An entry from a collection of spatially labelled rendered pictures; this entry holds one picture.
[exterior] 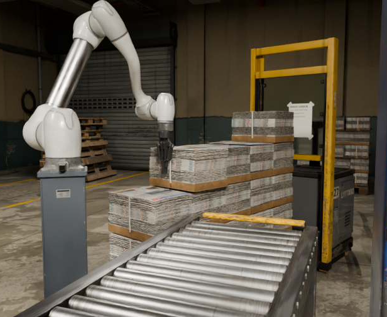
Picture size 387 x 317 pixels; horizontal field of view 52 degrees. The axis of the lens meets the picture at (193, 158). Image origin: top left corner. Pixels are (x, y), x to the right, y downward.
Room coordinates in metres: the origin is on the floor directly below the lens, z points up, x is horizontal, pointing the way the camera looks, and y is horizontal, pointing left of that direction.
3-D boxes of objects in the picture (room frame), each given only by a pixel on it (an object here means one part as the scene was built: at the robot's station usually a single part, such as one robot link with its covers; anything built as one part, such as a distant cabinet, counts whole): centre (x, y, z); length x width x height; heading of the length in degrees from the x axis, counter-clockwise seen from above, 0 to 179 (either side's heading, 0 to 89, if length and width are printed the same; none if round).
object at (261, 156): (2.82, -0.33, 0.95); 0.38 x 0.29 x 0.23; 47
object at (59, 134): (1.80, 0.59, 1.17); 0.18 x 0.16 x 0.22; 45
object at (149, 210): (2.49, -0.05, 0.42); 1.17 x 0.39 x 0.83; 139
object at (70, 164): (1.77, 0.58, 1.03); 0.22 x 0.18 x 0.06; 15
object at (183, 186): (2.28, -0.05, 0.86); 0.29 x 0.16 x 0.04; 136
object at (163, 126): (2.26, 0.16, 1.19); 0.09 x 0.09 x 0.06
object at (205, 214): (1.64, -0.24, 0.81); 0.43 x 0.03 x 0.02; 69
